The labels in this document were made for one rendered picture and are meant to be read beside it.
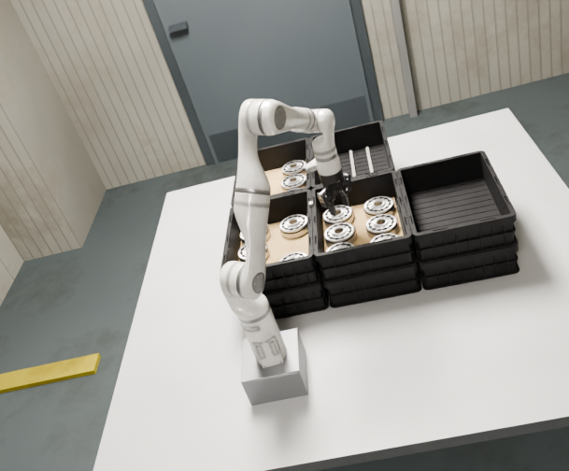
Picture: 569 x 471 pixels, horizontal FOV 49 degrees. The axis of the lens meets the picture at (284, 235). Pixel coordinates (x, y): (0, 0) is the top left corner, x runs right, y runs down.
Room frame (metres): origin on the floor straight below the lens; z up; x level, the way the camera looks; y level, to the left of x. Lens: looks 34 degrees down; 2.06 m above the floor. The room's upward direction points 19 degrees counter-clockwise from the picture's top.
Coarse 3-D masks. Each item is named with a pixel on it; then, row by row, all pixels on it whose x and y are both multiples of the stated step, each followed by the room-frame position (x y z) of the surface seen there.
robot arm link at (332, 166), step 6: (336, 156) 1.70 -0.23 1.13; (312, 162) 1.77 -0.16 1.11; (318, 162) 1.71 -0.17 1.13; (324, 162) 1.69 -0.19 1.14; (330, 162) 1.69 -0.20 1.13; (336, 162) 1.70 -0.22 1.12; (306, 168) 1.75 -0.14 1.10; (312, 168) 1.75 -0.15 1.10; (318, 168) 1.71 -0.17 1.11; (324, 168) 1.69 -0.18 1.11; (330, 168) 1.69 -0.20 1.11; (336, 168) 1.69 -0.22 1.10; (324, 174) 1.70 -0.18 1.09; (330, 174) 1.69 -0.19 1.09
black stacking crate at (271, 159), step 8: (296, 144) 2.31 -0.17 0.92; (304, 144) 2.30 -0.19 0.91; (264, 152) 2.33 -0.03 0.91; (272, 152) 2.33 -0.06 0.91; (280, 152) 2.32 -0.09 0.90; (288, 152) 2.32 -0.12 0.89; (296, 152) 2.31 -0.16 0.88; (304, 152) 2.30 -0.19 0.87; (264, 160) 2.34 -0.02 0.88; (272, 160) 2.33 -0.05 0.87; (280, 160) 2.32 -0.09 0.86; (288, 160) 2.32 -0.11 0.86; (304, 160) 2.31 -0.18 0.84; (264, 168) 2.34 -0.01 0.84; (272, 168) 2.33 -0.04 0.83
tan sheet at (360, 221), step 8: (392, 200) 1.83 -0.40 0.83; (360, 208) 1.85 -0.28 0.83; (360, 216) 1.80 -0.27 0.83; (352, 224) 1.77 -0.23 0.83; (360, 224) 1.75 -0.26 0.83; (400, 224) 1.68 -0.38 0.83; (360, 232) 1.71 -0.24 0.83; (400, 232) 1.64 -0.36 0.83; (360, 240) 1.67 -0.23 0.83; (368, 240) 1.65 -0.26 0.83; (328, 248) 1.68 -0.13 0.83
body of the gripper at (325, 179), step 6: (336, 174) 1.69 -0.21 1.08; (342, 174) 1.71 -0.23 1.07; (324, 180) 1.70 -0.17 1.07; (330, 180) 1.69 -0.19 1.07; (336, 180) 1.69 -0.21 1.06; (342, 180) 1.73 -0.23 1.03; (324, 186) 1.70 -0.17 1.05; (330, 186) 1.70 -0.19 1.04; (336, 186) 1.72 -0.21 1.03; (330, 192) 1.70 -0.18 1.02; (336, 192) 1.71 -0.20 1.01
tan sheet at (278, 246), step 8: (272, 224) 1.93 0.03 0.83; (272, 232) 1.88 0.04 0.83; (280, 232) 1.86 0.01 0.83; (272, 240) 1.83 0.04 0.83; (280, 240) 1.81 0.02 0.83; (288, 240) 1.80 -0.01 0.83; (296, 240) 1.78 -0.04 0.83; (304, 240) 1.77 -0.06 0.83; (272, 248) 1.79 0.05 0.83; (280, 248) 1.77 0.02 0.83; (288, 248) 1.76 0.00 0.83; (296, 248) 1.74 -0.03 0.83; (304, 248) 1.73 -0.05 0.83; (272, 256) 1.74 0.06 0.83; (280, 256) 1.72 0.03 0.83
